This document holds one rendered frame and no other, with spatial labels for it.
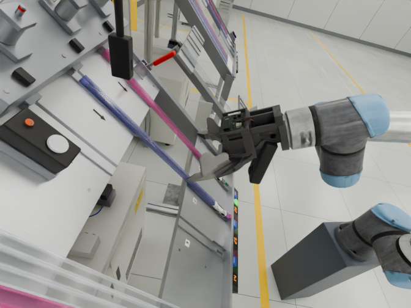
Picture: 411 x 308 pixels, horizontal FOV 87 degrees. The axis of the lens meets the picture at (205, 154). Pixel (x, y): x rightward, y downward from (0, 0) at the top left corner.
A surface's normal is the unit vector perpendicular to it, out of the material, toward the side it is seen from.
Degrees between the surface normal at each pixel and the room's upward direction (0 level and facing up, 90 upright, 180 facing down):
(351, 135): 89
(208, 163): 74
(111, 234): 0
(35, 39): 44
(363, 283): 0
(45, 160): 90
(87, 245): 0
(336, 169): 105
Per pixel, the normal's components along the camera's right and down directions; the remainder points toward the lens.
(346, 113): -0.34, -0.18
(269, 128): -0.11, 0.69
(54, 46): 0.82, -0.34
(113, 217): 0.21, -0.70
